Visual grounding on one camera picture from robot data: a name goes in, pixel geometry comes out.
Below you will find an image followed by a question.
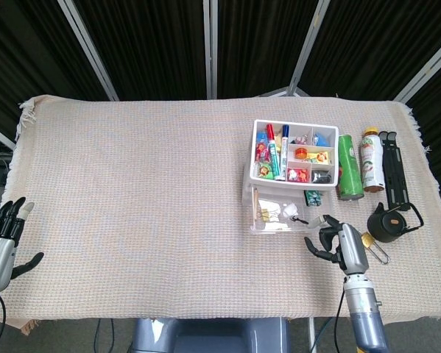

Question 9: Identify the white paper sheet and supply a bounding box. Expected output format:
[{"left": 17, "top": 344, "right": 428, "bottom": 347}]
[{"left": 257, "top": 198, "right": 284, "bottom": 232}]

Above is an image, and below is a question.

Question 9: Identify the white plastic wrap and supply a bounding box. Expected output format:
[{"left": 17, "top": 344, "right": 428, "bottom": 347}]
[{"left": 281, "top": 203, "right": 310, "bottom": 226}]

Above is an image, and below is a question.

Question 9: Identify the clear plastic drawer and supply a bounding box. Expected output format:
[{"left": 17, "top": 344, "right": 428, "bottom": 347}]
[{"left": 250, "top": 185, "right": 335, "bottom": 234}]

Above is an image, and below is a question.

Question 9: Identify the yellow snack packet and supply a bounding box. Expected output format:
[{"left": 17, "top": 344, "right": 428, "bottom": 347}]
[{"left": 307, "top": 151, "right": 332, "bottom": 165}]

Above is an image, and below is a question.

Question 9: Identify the red sticker packet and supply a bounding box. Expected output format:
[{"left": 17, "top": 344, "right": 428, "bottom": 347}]
[{"left": 288, "top": 168, "right": 311, "bottom": 182}]

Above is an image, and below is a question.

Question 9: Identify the yellow cap drink bottle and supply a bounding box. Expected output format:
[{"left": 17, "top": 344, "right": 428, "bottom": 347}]
[{"left": 359, "top": 126, "right": 386, "bottom": 194}]

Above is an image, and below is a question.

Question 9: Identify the yellow keychain with clip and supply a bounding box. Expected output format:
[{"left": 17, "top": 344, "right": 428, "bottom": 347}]
[{"left": 360, "top": 232, "right": 392, "bottom": 265}]

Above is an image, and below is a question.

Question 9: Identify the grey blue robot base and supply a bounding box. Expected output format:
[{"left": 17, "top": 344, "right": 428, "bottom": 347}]
[{"left": 131, "top": 318, "right": 291, "bottom": 353}]

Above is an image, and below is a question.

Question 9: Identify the white plastic drawer organizer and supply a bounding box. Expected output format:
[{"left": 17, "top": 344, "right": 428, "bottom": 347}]
[{"left": 241, "top": 118, "right": 341, "bottom": 207}]

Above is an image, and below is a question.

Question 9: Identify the beige woven tablecloth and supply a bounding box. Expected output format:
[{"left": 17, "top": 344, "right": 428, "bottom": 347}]
[{"left": 2, "top": 94, "right": 441, "bottom": 330}]

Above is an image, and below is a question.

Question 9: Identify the black kettle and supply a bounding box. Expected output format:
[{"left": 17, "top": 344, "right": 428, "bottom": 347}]
[{"left": 366, "top": 201, "right": 426, "bottom": 244}]

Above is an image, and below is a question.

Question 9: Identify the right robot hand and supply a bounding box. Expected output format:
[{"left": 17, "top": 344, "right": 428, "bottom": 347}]
[{"left": 303, "top": 214, "right": 370, "bottom": 276}]

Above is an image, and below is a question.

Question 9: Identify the blue cap white marker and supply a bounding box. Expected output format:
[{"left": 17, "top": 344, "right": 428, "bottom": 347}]
[{"left": 281, "top": 124, "right": 291, "bottom": 181}]

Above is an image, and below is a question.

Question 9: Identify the green chips can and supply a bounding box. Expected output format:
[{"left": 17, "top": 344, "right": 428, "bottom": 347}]
[{"left": 336, "top": 134, "right": 364, "bottom": 202}]

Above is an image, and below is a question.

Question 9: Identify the black folding stand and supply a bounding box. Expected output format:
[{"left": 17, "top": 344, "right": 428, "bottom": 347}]
[{"left": 378, "top": 131, "right": 412, "bottom": 213}]

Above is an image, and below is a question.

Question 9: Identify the small green packet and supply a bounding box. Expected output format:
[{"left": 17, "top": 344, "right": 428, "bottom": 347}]
[{"left": 303, "top": 190, "right": 324, "bottom": 207}]

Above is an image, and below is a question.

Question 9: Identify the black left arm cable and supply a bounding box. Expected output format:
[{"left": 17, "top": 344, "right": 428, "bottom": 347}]
[{"left": 0, "top": 293, "right": 8, "bottom": 345}]

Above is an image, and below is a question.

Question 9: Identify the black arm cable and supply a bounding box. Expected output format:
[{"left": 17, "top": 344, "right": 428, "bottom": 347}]
[
  {"left": 332, "top": 290, "right": 348, "bottom": 353},
  {"left": 0, "top": 293, "right": 8, "bottom": 345}
]

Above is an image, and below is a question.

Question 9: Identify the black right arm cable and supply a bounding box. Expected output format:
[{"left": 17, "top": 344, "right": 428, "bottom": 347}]
[{"left": 332, "top": 290, "right": 348, "bottom": 353}]

